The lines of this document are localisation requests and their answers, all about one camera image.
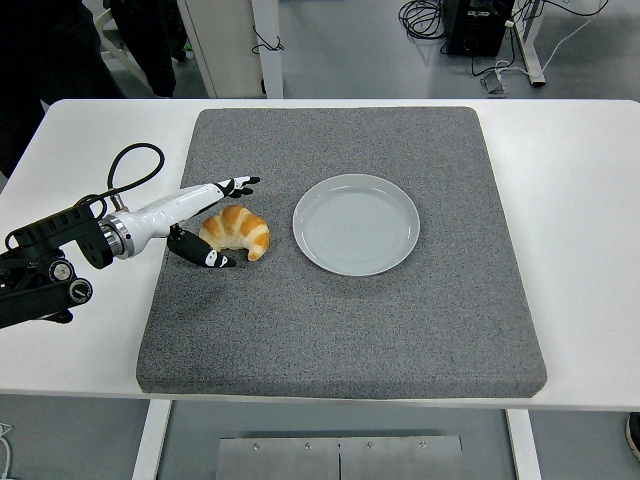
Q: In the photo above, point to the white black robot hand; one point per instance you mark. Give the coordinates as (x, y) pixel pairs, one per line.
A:
(165, 210)

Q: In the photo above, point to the golden croissant bread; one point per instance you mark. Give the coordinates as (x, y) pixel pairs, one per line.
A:
(245, 227)

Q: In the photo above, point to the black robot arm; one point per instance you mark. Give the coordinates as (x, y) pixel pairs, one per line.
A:
(85, 240)

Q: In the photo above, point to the round grey plate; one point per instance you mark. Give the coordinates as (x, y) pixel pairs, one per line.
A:
(355, 225)

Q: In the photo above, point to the grey metal plate with screws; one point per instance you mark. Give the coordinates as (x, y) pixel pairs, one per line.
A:
(340, 460)

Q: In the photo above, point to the person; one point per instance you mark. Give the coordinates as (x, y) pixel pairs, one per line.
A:
(50, 50)
(150, 40)

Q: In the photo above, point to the grey speckled mat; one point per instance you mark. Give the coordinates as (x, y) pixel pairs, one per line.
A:
(325, 325)

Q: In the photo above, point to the white table leg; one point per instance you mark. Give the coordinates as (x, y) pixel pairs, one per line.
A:
(150, 440)
(525, 445)

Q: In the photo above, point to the small clear floor box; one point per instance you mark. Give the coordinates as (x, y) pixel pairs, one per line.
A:
(495, 82)

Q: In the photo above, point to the black computer tower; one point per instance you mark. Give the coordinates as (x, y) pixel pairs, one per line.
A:
(475, 30)

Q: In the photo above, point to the white desk leg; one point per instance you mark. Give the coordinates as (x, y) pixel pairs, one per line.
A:
(532, 50)

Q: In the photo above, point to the person's shoe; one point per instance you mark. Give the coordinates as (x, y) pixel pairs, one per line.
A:
(635, 435)

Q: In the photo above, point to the white chair frame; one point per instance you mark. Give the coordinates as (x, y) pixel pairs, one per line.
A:
(125, 62)

